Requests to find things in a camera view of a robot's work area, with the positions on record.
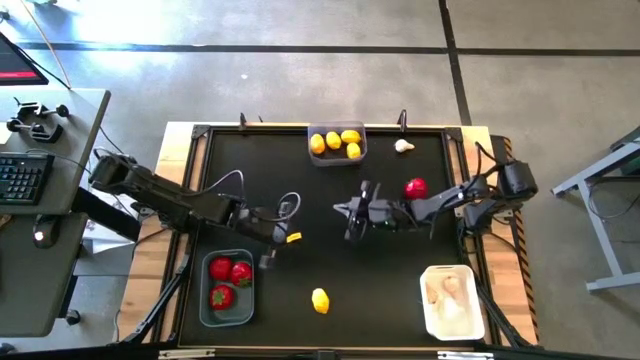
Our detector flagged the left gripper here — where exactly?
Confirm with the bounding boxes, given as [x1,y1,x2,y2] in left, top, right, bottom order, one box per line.
[249,207,294,271]

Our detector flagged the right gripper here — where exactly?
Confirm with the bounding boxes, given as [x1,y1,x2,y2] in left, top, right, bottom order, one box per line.
[333,197,404,245]

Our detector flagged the red strawberry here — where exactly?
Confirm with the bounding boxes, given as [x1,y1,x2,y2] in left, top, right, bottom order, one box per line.
[209,284,236,311]
[230,262,254,289]
[208,256,234,282]

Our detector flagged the translucent grey plastic basket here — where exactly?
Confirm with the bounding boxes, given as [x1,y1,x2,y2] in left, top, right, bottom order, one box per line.
[307,121,369,168]

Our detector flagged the white plastic basket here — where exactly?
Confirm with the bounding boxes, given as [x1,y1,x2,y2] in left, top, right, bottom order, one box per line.
[419,264,486,342]

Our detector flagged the black desk leg bar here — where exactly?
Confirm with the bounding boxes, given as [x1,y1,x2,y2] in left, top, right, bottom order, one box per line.
[72,187,142,242]

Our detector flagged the black computer mouse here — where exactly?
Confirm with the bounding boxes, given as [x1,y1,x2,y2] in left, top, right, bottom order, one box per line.
[32,215,61,250]

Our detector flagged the grey desk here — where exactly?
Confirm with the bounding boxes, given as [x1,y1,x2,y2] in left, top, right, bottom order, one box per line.
[0,88,112,337]

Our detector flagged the black C-clamp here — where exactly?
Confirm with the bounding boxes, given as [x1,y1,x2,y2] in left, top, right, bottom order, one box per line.
[5,118,65,145]
[13,101,71,121]

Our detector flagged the black keyboard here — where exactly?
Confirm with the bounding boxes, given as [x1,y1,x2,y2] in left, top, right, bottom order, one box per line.
[0,152,55,206]

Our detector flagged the grey metal stand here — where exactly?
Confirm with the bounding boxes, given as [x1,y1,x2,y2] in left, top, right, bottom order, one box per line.
[552,124,640,292]

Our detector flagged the black desk monitor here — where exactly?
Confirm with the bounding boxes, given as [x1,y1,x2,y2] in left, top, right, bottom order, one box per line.
[0,32,50,87]

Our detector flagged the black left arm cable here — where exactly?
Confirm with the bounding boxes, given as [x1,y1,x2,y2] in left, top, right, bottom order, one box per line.
[197,169,303,224]

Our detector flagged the silver metal bracket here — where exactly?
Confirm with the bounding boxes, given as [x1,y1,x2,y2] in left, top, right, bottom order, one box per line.
[437,351,495,360]
[158,348,216,359]

